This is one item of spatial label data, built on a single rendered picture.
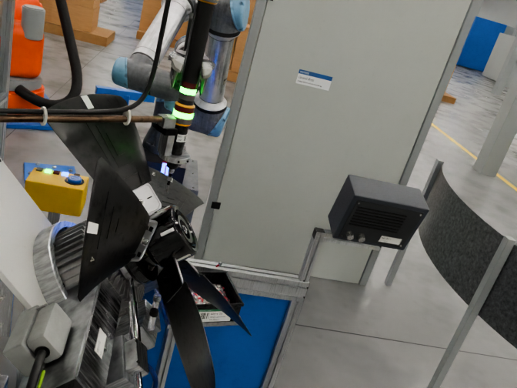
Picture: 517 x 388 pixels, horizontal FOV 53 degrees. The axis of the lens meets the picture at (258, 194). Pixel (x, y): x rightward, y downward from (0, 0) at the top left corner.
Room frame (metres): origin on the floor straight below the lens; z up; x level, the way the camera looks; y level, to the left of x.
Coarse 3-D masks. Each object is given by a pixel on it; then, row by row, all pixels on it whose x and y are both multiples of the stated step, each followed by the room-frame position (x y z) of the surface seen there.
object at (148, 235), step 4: (152, 220) 0.93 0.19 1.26; (148, 224) 0.91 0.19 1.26; (152, 224) 0.93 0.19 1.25; (156, 224) 0.95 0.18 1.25; (148, 228) 0.92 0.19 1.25; (148, 232) 0.92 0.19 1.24; (152, 232) 0.94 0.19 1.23; (144, 236) 0.91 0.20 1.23; (148, 236) 0.93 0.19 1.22; (148, 240) 0.93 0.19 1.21; (140, 244) 0.90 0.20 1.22; (140, 248) 0.90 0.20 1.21; (144, 248) 0.92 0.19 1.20; (136, 252) 0.89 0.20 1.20; (140, 252) 0.91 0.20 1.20; (144, 252) 0.92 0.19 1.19; (136, 256) 0.90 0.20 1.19; (140, 256) 0.91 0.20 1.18; (132, 260) 0.88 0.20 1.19; (136, 260) 0.90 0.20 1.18
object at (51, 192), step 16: (32, 176) 1.33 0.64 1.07; (48, 176) 1.36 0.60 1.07; (64, 176) 1.39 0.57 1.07; (80, 176) 1.42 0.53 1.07; (32, 192) 1.30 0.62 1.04; (48, 192) 1.31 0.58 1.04; (64, 192) 1.32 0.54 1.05; (80, 192) 1.33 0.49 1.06; (48, 208) 1.32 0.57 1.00; (64, 208) 1.33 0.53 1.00; (80, 208) 1.34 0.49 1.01
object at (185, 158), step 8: (168, 120) 1.04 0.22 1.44; (160, 128) 1.05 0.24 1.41; (168, 128) 1.04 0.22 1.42; (160, 136) 1.06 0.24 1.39; (168, 136) 1.05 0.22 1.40; (160, 144) 1.06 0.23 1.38; (168, 144) 1.05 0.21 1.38; (160, 152) 1.06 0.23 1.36; (168, 152) 1.05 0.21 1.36; (184, 152) 1.10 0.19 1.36; (168, 160) 1.05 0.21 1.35; (176, 160) 1.05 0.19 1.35; (184, 160) 1.06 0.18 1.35
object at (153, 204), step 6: (144, 186) 1.03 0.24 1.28; (150, 186) 1.04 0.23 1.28; (138, 192) 1.02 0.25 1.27; (144, 192) 1.02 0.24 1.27; (150, 192) 1.03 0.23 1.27; (138, 198) 1.01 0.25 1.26; (144, 198) 1.02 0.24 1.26; (150, 198) 1.02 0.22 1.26; (156, 198) 1.03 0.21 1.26; (144, 204) 1.01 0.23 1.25; (150, 204) 1.02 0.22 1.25; (156, 204) 1.02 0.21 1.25; (150, 210) 1.01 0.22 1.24; (156, 210) 1.02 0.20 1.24
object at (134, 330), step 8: (128, 280) 0.91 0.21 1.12; (128, 304) 0.85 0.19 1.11; (136, 304) 0.86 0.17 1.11; (128, 312) 0.84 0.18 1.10; (136, 312) 0.84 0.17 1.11; (136, 320) 0.82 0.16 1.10; (128, 328) 0.80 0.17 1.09; (136, 328) 0.80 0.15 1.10; (136, 336) 0.78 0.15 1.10; (136, 376) 0.71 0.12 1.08; (136, 384) 0.69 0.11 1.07
